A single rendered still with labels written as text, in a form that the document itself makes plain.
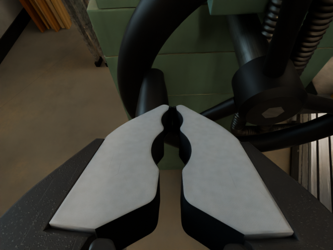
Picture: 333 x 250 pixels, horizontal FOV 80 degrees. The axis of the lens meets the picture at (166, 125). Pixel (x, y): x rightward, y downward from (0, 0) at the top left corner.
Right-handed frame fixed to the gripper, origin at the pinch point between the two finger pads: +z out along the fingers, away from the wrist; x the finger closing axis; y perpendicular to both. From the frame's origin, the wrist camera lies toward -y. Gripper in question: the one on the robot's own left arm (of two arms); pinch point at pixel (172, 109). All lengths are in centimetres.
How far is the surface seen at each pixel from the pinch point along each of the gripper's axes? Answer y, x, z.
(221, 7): -4.9, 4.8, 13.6
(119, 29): -1.6, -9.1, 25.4
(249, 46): -1.4, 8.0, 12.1
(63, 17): 5, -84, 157
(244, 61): 0.0, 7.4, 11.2
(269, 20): -3.8, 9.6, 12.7
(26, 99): 46, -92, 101
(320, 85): 10.2, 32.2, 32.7
